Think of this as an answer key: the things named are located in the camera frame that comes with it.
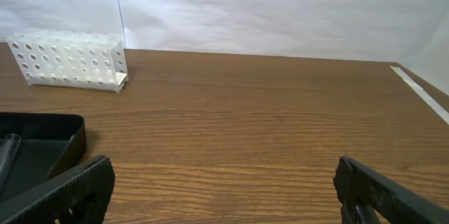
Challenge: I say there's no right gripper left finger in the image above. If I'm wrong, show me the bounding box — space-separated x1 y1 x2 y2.
0 154 116 224

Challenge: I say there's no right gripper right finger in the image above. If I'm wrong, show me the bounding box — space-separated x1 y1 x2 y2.
333 156 449 224

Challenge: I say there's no clear test tube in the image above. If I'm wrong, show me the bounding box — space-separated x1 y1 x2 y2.
0 133 22 192

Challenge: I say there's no black tray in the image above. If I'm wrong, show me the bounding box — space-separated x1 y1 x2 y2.
0 112 88 204

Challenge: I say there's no white test tube rack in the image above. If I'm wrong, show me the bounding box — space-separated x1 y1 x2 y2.
6 28 130 94

